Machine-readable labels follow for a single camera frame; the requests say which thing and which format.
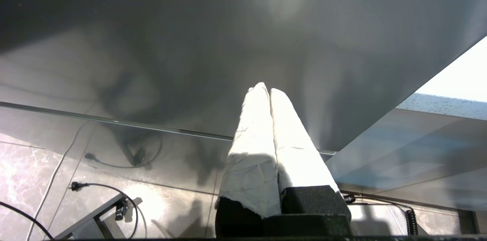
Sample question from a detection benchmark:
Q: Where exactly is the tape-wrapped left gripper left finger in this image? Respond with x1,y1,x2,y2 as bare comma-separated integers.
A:
214,82,282,238

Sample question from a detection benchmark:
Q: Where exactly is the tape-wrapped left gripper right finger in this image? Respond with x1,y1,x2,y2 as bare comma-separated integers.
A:
270,88,352,220

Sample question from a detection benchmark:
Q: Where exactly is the grey under-counter cabinet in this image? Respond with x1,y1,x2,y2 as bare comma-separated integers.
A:
326,107,487,213

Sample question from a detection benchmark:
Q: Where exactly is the black coiled cable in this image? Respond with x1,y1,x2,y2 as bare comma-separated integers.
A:
342,193,420,236

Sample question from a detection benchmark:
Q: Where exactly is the black cable with plug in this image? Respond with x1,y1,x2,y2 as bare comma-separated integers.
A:
70,181,148,239

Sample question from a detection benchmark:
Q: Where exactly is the grey metal frame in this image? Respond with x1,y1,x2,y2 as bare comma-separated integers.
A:
53,193,143,240

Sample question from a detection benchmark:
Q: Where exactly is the white floor cable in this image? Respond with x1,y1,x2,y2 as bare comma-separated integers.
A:
26,121,94,241

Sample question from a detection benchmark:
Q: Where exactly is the black floor cable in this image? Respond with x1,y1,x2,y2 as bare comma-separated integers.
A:
0,201,54,241

